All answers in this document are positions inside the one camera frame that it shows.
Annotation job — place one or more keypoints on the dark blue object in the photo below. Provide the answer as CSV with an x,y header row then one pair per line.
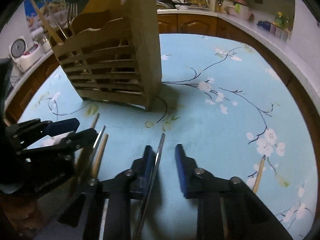
x,y
264,25

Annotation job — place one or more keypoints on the wooden chopstick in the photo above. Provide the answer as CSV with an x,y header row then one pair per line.
x,y
260,172
102,150
96,118
46,21

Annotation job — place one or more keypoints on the dark wall outlet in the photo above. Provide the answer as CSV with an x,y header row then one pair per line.
x,y
258,0

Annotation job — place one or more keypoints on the black frying pan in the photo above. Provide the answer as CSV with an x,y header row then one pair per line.
x,y
170,2

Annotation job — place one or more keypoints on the person's left forearm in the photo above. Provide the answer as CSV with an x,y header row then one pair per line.
x,y
17,217

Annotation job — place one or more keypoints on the black knife block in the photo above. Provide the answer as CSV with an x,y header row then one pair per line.
x,y
220,3

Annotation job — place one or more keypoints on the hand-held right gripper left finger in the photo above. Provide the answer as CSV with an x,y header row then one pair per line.
x,y
147,165

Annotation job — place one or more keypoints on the white ceramic pot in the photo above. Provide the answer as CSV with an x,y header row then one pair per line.
x,y
237,13

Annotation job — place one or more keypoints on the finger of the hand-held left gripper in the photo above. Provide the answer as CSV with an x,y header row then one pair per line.
x,y
65,126
85,136

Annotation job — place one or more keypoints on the wooden slatted utensil holder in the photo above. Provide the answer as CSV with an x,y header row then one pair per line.
x,y
145,55

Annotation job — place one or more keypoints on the white rice cooker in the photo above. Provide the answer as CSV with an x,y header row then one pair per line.
x,y
23,52

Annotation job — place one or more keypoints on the row of seasoning jars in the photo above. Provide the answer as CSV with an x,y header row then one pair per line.
x,y
281,32

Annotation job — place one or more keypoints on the fruit wall poster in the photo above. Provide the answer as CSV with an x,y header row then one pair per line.
x,y
50,2

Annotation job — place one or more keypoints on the metal chopstick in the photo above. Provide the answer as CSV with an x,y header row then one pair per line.
x,y
101,132
60,28
160,147

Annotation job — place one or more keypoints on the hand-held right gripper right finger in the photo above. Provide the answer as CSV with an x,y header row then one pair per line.
x,y
181,170

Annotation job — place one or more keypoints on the cooking oil bottle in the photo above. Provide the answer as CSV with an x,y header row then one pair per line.
x,y
282,20

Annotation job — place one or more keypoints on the blue floral tablecloth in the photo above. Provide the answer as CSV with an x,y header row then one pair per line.
x,y
200,130

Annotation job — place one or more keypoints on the long-tined steel fork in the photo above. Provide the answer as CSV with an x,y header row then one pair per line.
x,y
72,20

